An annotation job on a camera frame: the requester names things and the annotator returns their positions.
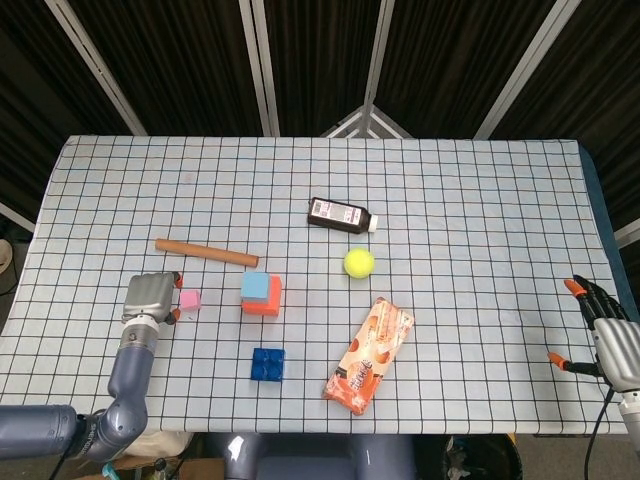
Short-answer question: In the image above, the black right hand cable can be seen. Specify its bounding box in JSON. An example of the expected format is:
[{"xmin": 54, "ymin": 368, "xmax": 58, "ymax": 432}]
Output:
[{"xmin": 583, "ymin": 384, "xmax": 617, "ymax": 480}]

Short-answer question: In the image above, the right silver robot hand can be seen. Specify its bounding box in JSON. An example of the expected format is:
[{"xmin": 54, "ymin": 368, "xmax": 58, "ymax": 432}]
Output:
[{"xmin": 547, "ymin": 273, "xmax": 640, "ymax": 391}]

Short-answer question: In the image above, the brown cardboard box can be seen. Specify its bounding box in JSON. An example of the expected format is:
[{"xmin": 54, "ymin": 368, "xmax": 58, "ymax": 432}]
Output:
[{"xmin": 107, "ymin": 457, "xmax": 226, "ymax": 480}]

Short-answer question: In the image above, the black waste bin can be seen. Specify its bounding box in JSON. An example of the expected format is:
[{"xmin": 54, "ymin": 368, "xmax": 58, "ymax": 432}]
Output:
[{"xmin": 414, "ymin": 434, "xmax": 524, "ymax": 480}]

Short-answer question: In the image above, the grey robot torso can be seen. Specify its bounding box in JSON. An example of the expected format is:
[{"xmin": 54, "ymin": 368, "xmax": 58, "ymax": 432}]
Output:
[{"xmin": 204, "ymin": 432, "xmax": 419, "ymax": 480}]

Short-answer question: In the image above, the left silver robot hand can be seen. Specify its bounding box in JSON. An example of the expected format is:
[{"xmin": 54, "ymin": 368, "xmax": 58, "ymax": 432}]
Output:
[{"xmin": 122, "ymin": 271, "xmax": 182, "ymax": 326}]

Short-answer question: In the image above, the orange egg roll snack pack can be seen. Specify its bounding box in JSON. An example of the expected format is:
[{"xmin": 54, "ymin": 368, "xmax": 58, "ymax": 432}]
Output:
[{"xmin": 322, "ymin": 296, "xmax": 416, "ymax": 416}]

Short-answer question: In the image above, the white black checkered tablecloth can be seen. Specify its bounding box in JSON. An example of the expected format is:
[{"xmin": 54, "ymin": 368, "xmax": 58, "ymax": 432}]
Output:
[{"xmin": 0, "ymin": 134, "xmax": 640, "ymax": 436}]

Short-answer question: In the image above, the large orange foam cube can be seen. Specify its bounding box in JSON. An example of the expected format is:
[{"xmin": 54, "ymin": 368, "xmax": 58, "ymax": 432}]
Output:
[{"xmin": 241, "ymin": 273, "xmax": 284, "ymax": 318}]

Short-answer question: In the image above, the white partition frame post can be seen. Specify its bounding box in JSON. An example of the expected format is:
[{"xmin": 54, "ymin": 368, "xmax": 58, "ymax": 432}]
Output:
[
  {"xmin": 238, "ymin": 0, "xmax": 281, "ymax": 136},
  {"xmin": 473, "ymin": 0, "xmax": 584, "ymax": 140},
  {"xmin": 319, "ymin": 0, "xmax": 414, "ymax": 139},
  {"xmin": 44, "ymin": 0, "xmax": 147, "ymax": 136}
]

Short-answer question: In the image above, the yellow tennis ball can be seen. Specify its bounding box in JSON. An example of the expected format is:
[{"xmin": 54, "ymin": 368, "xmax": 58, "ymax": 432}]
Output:
[{"xmin": 343, "ymin": 248, "xmax": 376, "ymax": 279}]

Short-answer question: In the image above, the dark blue studded building brick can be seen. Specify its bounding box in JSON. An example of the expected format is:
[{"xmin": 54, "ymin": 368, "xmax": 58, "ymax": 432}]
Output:
[{"xmin": 250, "ymin": 347, "xmax": 287, "ymax": 383}]

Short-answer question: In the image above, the dark brown bottle white cap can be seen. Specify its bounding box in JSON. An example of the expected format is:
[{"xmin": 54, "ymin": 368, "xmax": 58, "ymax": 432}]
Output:
[{"xmin": 306, "ymin": 196, "xmax": 380, "ymax": 236}]

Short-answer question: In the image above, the light blue foam cube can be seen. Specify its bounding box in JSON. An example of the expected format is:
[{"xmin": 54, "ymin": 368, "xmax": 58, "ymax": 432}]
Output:
[{"xmin": 240, "ymin": 272, "xmax": 274, "ymax": 304}]

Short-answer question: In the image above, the brown wooden rod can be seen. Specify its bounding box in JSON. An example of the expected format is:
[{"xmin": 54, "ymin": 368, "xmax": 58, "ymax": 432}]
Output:
[{"xmin": 154, "ymin": 238, "xmax": 260, "ymax": 268}]

